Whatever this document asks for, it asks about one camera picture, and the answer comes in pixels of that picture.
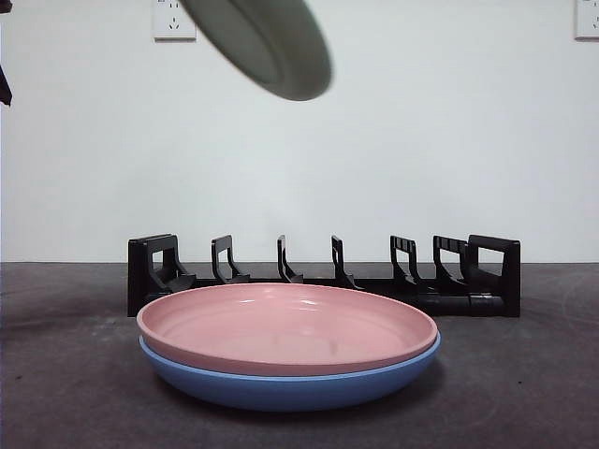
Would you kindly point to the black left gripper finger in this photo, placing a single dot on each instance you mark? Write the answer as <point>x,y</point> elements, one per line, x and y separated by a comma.
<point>4,91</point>

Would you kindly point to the green round plate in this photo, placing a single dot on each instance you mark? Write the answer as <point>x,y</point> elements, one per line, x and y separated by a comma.
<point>281,56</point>

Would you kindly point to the pink round plate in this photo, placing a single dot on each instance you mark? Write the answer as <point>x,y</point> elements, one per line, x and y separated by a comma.
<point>281,327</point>

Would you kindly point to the blue round plate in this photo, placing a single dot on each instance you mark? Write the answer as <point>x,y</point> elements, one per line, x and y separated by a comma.
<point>281,393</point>

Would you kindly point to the black plastic dish rack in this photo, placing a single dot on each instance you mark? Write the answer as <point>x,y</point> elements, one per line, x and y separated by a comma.
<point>510,280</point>

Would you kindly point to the white wall socket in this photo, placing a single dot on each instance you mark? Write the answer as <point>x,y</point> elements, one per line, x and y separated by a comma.
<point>587,18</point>
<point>168,28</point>

